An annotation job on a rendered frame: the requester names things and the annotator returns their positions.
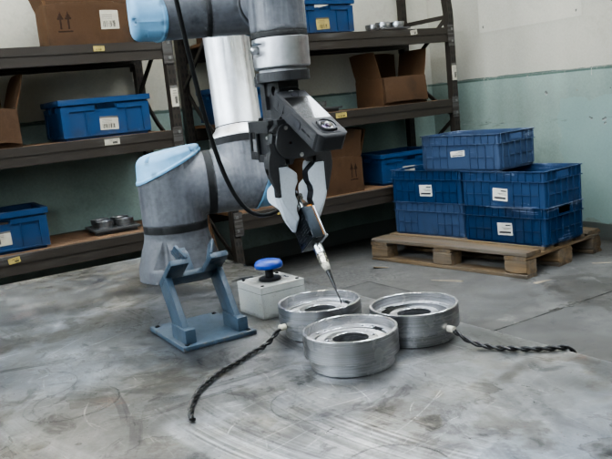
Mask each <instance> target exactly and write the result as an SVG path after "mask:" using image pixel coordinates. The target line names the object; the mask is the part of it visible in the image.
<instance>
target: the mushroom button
mask: <svg viewBox="0 0 612 459"><path fill-rule="evenodd" d="M281 266H282V261H281V259H278V258H265V259H261V260H257V261H256V262H255V264H254V268H255V269H256V270H265V277H266V278H272V277H274V274H273V270H275V269H278V268H280V267H281Z"/></svg>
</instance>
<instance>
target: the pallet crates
mask: <svg viewBox="0 0 612 459"><path fill-rule="evenodd" d="M443 135H444V136H443ZM420 138H422V145H421V146H420V147H422V148H423V164H421V165H416V166H411V167H407V168H398V169H393V170H390V171H391V172H392V176H393V178H391V179H392V180H393V198H394V201H393V202H394V206H395V209H394V210H395V217H396V228H397V231H395V232H392V233H390V235H386V234H385V235H382V236H379V237H376V238H372V239H371V245H372V255H373V257H372V259H373V260H384V261H391V262H398V263H405V264H412V265H420V266H427V267H435V268H441V269H448V270H462V271H470V272H476V273H483V274H490V275H497V276H505V277H512V278H519V279H526V280H528V279H530V278H533V277H535V276H537V273H536V272H537V268H536V264H541V265H549V266H557V267H560V266H563V265H565V264H567V263H569V262H571V261H572V259H573V258H572V256H573V255H572V252H582V253H592V254H594V253H597V252H599V251H601V248H600V246H601V241H600V237H599V235H598V234H600V233H599V231H600V229H599V228H588V227H583V220H582V209H584V208H582V194H581V174H583V173H581V164H583V163H533V162H534V161H535V154H534V138H535V137H534V127H516V128H496V129H477V130H457V131H451V132H445V133H440V134H434V135H429V136H422V137H420ZM409 168H415V170H405V169H409ZM396 244H400V245H404V246H405V249H406V250H417V251H424V252H432V253H433V260H431V259H423V258H415V257H406V256H399V255H398V250H397V245H396ZM462 256H466V257H476V258H483V259H491V260H504V261H505V268H499V267H492V266H484V265H476V264H468V263H461V261H462Z"/></svg>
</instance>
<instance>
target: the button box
mask: <svg viewBox="0 0 612 459"><path fill-rule="evenodd" d="M273 274H274V277H272V278H266V277H265V275H261V276H258V277H254V278H249V279H246V280H238V281H237V283H238V290H239V298H240V311H242V312H245V313H248V314H249V315H252V316H255V317H257V318H260V319H263V320H267V319H271V318H274V317H278V316H279V310H278V303H279V301H280V300H282V299H284V298H286V297H288V296H291V295H293V294H297V293H301V292H305V288H304V278H301V277H297V276H293V275H290V274H287V273H283V272H279V271H277V272H273Z"/></svg>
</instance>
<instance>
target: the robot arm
mask: <svg viewBox="0 0 612 459"><path fill-rule="evenodd" d="M179 4H180V8H181V13H182V16H183V21H184V25H185V28H186V32H187V37H188V39H193V38H202V39H203V45H204V52H205V58H206V65H207V71H208V78H209V89H210V95H211V102H212V108H213V115H214V121H215V128H216V130H215V132H214V134H213V137H214V140H215V143H216V147H217V150H218V152H219V156H220V159H221V162H222V164H223V167H224V168H225V171H226V173H227V175H228V178H229V181H230V183H231V185H232V187H233V188H234V189H235V191H236V193H237V194H238V196H239V197H240V199H241V200H242V202H243V203H244V204H245V205H246V206H247V207H248V208H250V209H259V208H261V207H267V206H274V207H275V208H277V209H278V210H279V211H280V214H281V215H282V218H283V220H284V221H285V223H286V225H287V226H288V227H289V228H290V230H291V231H292V232H297V231H298V227H299V223H300V217H299V214H298V210H297V207H298V200H297V198H296V196H295V188H296V186H297V183H298V178H297V173H296V172H295V171H293V170H292V169H290V168H288V167H286V166H287V164H290V165H291V164H293V162H294V160H295V159H296V158H304V159H305V160H304V161H303V163H302V177H303V179H302V181H301V182H300V183H299V193H301V194H302V196H303V199H304V200H305V201H306V202H308V203H309V205H314V207H315V208H316V210H317V213H318V215H319V217H320V216H321V212H322V209H323V206H324V203H325V200H326V195H327V190H328V189H329V186H330V179H331V173H332V153H331V150H335V149H342V147H343V143H344V140H345V137H346V133H347V130H345V129H344V128H343V127H342V126H341V125H340V124H339V123H338V122H337V121H336V120H335V119H334V118H333V117H332V116H331V115H330V114H329V113H328V112H327V111H326V110H325V109H324V108H322V107H321V106H320V105H319V104H318V103H317V102H316V101H315V100H314V99H313V98H312V97H311V96H310V95H309V94H308V93H307V92H306V91H305V90H299V84H298V80H303V79H309V78H311V77H310V69H309V68H307V66H309V65H310V64H311V58H310V49H309V38H308V35H307V23H306V14H305V4H304V0H179ZM127 17H128V23H129V28H130V34H131V36H132V37H133V39H134V40H136V41H138V42H155V43H161V42H163V41H169V40H181V39H183V38H182V34H181V31H180V26H179V20H178V15H177V11H176V7H175V3H174V0H127ZM250 40H251V47H250ZM252 56H253V61H252ZM253 64H254V66H253ZM254 69H255V70H256V71H259V74H256V77H255V73H254ZM257 87H259V88H260V98H261V106H262V115H263V117H261V116H260V104H259V99H258V92H257ZM209 148H210V149H209V150H201V151H200V147H199V145H198V144H197V143H193V144H187V145H184V146H178V147H174V148H167V149H163V150H160V151H157V152H153V153H150V154H147V155H145V156H142V157H141V158H139V159H138V161H137V163H136V174H137V182H136V186H138V197H139V204H140V210H141V218H142V224H143V230H144V244H143V250H142V254H141V260H140V264H139V278H140V282H142V283H144V284H148V285H159V282H160V280H161V278H162V276H163V273H164V271H165V269H166V267H167V266H168V262H169V261H172V260H175V258H174V257H173V255H172V254H171V252H170V250H173V247H174V246H175V245H177V246H178V247H179V248H185V250H186V251H187V252H188V253H189V256H190V259H191V262H192V264H193V267H194V269H197V268H202V266H203V264H204V263H205V261H206V257H207V248H208V244H209V242H210V240H211V239H212V236H211V234H210V232H209V224H208V215H209V214H215V213H222V212H230V211H236V210H243V208H242V207H241V206H240V205H239V203H238V202H237V201H236V200H235V199H234V197H233V196H232V194H231V192H230V190H229V188H228V186H227V184H226V182H225V180H224V178H223V176H222V174H221V172H220V169H219V165H218V163H217V160H216V158H215V155H214V153H213V150H212V147H211V145H210V143H209Z"/></svg>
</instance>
